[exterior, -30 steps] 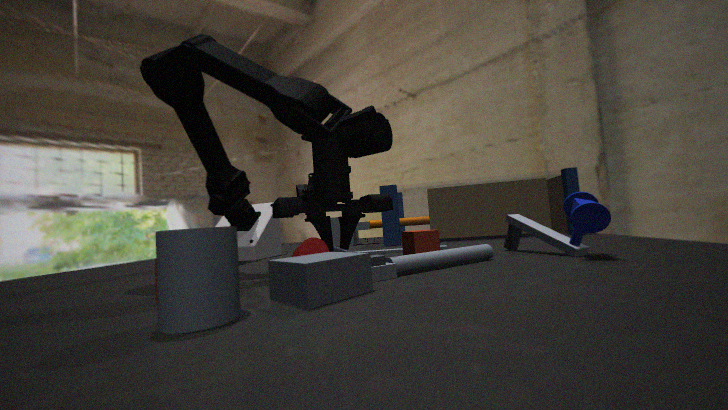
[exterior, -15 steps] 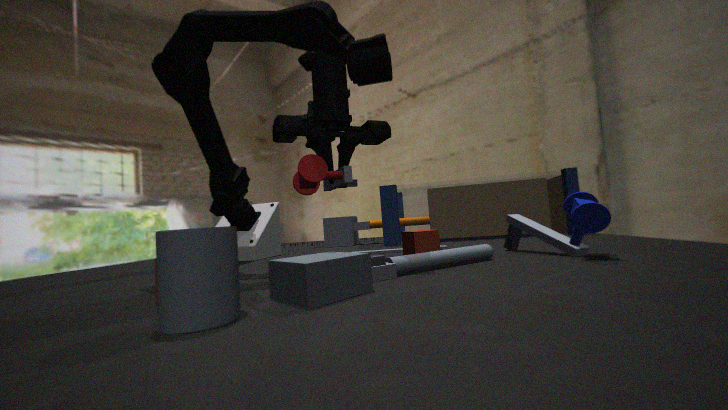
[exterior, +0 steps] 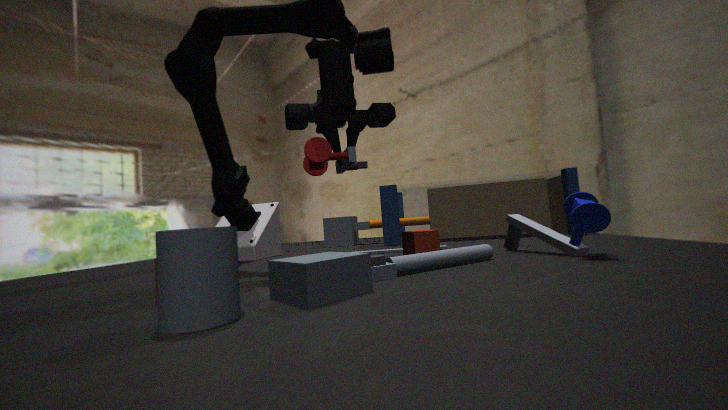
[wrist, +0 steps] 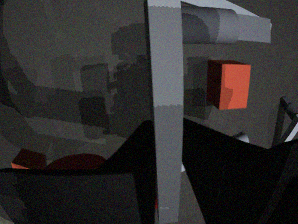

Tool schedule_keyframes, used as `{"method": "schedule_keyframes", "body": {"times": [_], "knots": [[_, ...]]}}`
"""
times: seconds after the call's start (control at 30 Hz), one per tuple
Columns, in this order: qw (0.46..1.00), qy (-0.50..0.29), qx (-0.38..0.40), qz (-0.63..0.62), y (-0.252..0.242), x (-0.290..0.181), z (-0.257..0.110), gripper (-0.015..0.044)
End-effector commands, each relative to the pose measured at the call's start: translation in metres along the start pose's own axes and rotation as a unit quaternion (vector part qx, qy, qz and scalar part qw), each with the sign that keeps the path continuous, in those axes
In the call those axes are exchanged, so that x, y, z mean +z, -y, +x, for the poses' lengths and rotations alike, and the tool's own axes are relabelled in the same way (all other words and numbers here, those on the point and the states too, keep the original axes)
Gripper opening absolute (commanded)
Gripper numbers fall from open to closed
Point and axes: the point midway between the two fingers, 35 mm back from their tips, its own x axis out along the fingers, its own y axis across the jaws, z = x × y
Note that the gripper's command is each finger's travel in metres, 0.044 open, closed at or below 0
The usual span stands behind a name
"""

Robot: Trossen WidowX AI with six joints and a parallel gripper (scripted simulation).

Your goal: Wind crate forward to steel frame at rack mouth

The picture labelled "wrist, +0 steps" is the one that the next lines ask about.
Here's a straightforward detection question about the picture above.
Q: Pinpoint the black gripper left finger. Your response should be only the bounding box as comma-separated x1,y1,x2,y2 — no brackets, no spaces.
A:
0,120,156,224

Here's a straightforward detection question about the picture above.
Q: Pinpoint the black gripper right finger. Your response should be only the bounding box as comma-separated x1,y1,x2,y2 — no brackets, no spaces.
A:
181,119,298,224

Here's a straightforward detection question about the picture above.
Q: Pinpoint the red box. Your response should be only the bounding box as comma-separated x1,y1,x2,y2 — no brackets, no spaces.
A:
206,59,251,111
12,148,45,169

